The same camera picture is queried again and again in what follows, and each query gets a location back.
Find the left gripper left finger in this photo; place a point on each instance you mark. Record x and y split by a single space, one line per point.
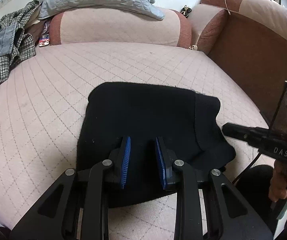
75 205

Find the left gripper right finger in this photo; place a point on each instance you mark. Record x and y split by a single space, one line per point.
208 206

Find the black knit pants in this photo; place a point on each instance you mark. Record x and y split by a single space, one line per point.
185 120

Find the right hand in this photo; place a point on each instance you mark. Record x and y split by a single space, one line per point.
278 183

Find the pink quilted mattress cover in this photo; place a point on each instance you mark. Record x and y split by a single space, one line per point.
43 103

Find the pink red corner cushion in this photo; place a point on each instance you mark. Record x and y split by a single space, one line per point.
208 18

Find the black sandals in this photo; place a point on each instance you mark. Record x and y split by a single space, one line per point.
185 11

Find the colourful snack packet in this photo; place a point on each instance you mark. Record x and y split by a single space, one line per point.
44 39

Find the houndstooth checked garment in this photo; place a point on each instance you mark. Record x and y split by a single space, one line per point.
16 43

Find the pink quilted bolster cushion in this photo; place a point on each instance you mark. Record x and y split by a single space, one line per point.
114 25

